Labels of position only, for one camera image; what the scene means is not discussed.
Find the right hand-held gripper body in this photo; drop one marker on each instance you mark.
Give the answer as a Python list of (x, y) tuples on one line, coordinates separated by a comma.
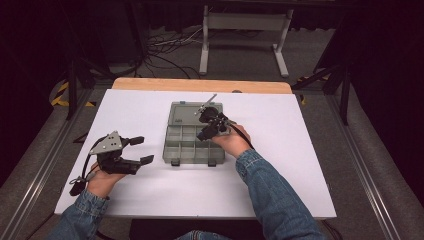
[(213, 121)]

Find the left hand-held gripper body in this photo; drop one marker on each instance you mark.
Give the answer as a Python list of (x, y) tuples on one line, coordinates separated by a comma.
[(111, 156)]

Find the person's left hand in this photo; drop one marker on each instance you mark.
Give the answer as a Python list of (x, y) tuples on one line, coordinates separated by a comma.
[(104, 183)]

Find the person's right hand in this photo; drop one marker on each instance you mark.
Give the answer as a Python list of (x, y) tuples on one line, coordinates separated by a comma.
[(233, 141)]

